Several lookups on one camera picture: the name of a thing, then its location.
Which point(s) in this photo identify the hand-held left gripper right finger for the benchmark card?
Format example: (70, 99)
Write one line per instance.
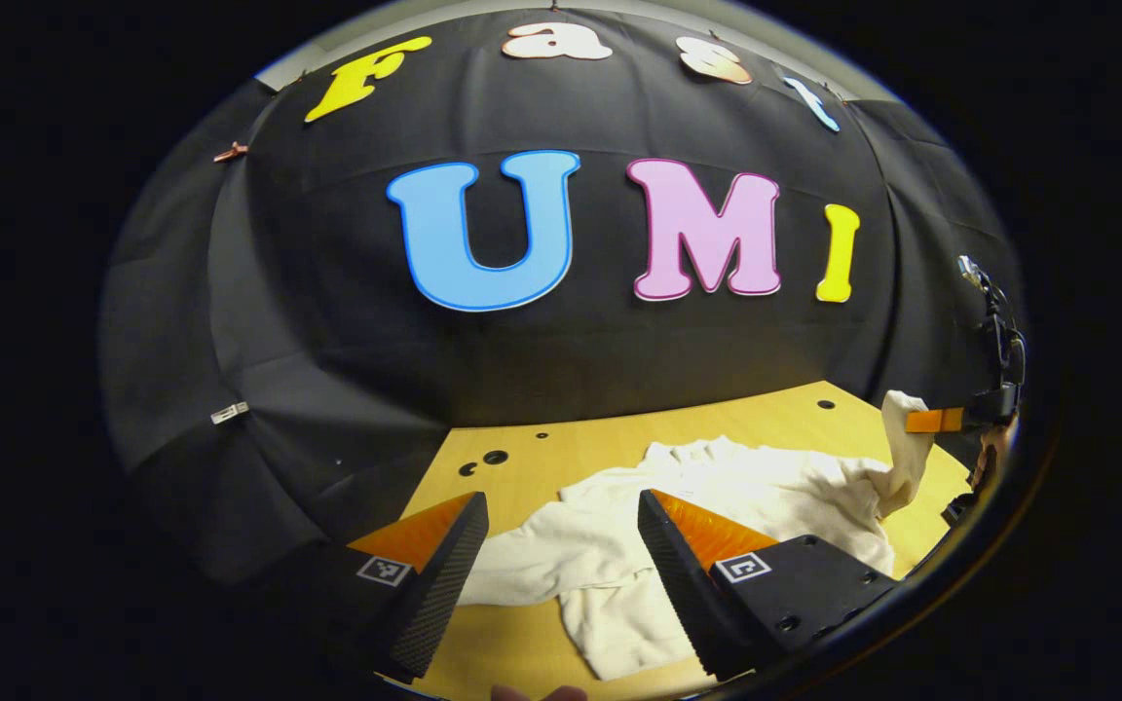
(683, 574)

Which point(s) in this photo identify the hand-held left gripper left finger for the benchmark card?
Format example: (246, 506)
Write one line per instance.
(444, 584)

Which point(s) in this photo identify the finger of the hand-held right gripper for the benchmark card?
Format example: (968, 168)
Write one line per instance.
(933, 421)

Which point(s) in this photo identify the cream knit sweater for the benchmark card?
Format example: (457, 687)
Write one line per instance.
(766, 487)

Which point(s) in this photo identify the black table edge clamp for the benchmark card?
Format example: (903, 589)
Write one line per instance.
(960, 507)

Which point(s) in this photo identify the black backdrop cloth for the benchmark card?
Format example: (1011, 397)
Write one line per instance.
(327, 341)

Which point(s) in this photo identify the white cloth clip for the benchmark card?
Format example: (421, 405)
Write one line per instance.
(229, 413)

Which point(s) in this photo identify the copper cloth clip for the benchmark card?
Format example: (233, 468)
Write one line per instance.
(230, 152)

